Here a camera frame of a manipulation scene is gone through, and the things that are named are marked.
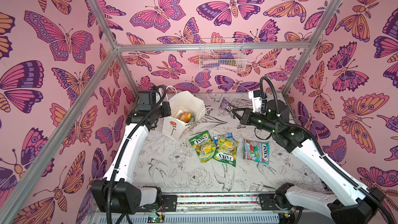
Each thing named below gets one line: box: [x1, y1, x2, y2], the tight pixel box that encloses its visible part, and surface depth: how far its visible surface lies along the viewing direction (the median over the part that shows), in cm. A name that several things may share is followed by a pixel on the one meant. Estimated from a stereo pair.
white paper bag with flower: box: [161, 85, 212, 142], surface depth 87 cm
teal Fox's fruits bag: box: [242, 139, 270, 165], surface depth 89 cm
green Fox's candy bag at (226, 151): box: [212, 136, 240, 167], surface depth 89 cm
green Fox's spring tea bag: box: [189, 130, 217, 163], surface depth 92 cm
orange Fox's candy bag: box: [178, 111, 196, 123], surface depth 97 cm
